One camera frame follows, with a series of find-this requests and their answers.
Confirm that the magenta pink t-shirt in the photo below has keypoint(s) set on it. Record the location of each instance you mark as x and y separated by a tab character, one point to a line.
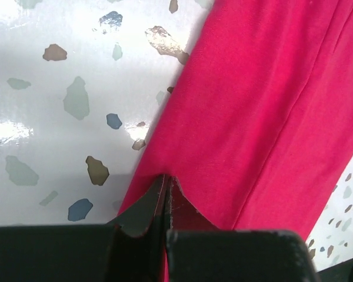
259	126

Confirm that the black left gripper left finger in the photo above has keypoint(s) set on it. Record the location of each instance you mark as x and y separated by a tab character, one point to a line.
128	248

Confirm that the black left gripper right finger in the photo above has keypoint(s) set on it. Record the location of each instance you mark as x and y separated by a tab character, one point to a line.
199	251

